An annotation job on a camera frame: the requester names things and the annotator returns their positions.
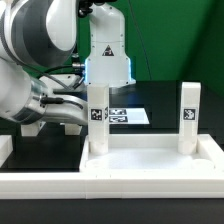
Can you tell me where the white L-shaped obstacle fence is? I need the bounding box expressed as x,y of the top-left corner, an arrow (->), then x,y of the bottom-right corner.
0,134 -> 224,200

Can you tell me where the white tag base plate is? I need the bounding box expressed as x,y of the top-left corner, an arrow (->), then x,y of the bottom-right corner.
109,108 -> 149,125

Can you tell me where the white desk tabletop tray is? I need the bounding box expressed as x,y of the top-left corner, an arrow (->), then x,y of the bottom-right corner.
79,134 -> 224,172

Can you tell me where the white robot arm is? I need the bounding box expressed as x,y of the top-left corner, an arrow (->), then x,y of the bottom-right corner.
0,0 -> 135,125

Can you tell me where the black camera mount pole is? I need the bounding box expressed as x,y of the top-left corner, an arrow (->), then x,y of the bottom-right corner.
71,0 -> 93,69

